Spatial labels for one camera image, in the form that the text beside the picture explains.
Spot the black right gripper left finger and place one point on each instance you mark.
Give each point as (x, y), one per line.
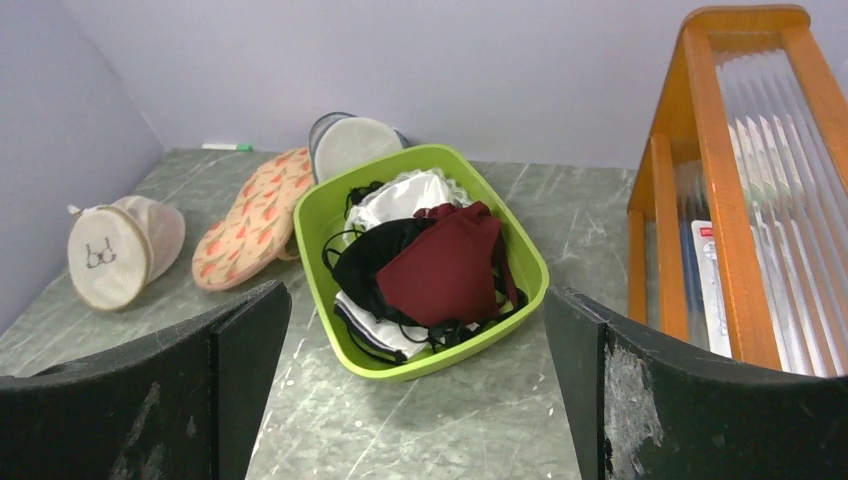
(184, 402)

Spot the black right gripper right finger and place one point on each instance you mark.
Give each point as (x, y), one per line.
(644, 405)

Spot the pink tulip-print laundry bag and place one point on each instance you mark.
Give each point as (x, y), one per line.
(259, 226)

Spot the round white mesh laundry bag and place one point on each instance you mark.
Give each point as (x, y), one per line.
(115, 250)

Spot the black bra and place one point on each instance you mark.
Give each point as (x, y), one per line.
(354, 270)

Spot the maroon bra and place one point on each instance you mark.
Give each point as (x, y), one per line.
(457, 270)

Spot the white lace bra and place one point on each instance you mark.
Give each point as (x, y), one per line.
(378, 202)

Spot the grey-rimmed white mesh bag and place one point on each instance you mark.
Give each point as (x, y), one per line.
(339, 142)

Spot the white red packet in rack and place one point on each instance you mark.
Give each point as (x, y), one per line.
(711, 289)

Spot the white striped garment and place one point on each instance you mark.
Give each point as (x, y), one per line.
(383, 340)

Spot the green plastic basin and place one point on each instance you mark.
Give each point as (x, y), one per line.
(320, 214)

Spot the white green marker pen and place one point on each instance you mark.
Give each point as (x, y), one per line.
(235, 147)

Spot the orange wooden rack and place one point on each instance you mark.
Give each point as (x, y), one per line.
(750, 133)

